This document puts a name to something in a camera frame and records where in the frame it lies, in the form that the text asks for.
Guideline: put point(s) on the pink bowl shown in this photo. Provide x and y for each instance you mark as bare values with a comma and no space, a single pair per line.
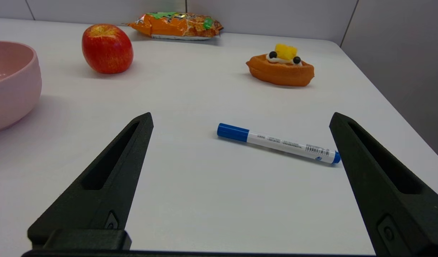
10,85

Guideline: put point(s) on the blue white marker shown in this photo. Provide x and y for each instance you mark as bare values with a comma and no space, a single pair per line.
276,142

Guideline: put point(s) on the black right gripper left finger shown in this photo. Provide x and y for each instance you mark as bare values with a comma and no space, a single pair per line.
111,185

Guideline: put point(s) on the red apple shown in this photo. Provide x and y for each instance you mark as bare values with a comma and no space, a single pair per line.
107,48

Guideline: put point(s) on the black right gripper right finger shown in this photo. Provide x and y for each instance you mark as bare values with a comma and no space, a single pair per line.
390,185

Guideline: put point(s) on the orange green snack bag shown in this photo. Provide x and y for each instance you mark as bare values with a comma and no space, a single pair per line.
172,25

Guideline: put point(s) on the orange waffle toy with fruit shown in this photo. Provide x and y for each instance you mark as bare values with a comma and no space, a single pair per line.
280,71

